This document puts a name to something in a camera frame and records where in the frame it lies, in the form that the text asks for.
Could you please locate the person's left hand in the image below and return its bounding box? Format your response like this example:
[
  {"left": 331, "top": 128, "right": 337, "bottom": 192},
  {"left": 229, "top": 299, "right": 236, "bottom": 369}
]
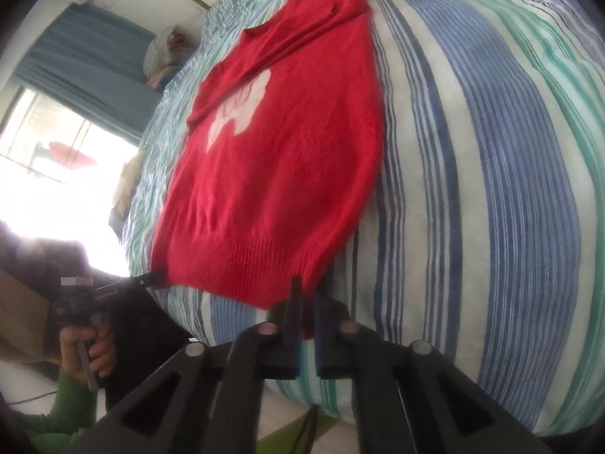
[{"left": 58, "top": 322, "right": 117, "bottom": 385}]

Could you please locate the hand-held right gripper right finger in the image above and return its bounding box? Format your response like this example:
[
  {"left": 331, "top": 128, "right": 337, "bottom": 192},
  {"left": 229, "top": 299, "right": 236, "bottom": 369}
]
[{"left": 316, "top": 292, "right": 555, "bottom": 454}]

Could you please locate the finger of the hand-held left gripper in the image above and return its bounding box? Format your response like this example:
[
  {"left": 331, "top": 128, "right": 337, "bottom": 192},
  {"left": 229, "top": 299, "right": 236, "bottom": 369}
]
[{"left": 125, "top": 269, "right": 168, "bottom": 291}]

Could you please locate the red knit sweater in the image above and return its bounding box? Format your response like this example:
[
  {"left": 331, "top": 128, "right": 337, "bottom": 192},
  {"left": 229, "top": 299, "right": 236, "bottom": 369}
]
[{"left": 150, "top": 0, "right": 385, "bottom": 341}]

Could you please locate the brown cardboard box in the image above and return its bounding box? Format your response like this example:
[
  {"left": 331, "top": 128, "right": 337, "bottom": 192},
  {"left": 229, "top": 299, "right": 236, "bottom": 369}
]
[{"left": 0, "top": 269, "right": 64, "bottom": 370}]

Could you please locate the blue curtain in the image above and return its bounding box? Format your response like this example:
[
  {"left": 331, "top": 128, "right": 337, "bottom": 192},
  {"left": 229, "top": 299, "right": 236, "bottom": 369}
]
[{"left": 12, "top": 2, "right": 164, "bottom": 143}]

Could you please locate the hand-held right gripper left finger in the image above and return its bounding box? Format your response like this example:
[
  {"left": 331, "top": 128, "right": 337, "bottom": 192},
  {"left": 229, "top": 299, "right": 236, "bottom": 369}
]
[{"left": 66, "top": 275, "right": 304, "bottom": 454}]

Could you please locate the pile of folded clothes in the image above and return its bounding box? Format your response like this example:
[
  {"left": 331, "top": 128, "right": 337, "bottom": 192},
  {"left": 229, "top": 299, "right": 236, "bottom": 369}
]
[{"left": 142, "top": 25, "right": 194, "bottom": 90}]

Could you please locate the blue green striped bedspread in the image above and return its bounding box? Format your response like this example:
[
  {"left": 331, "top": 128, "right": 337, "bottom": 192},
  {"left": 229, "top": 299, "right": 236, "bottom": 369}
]
[{"left": 120, "top": 0, "right": 605, "bottom": 438}]

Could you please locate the red hanging cloth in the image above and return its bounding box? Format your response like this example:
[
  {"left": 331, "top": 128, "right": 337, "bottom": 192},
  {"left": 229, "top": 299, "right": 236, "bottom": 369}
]
[{"left": 46, "top": 141, "right": 94, "bottom": 169}]

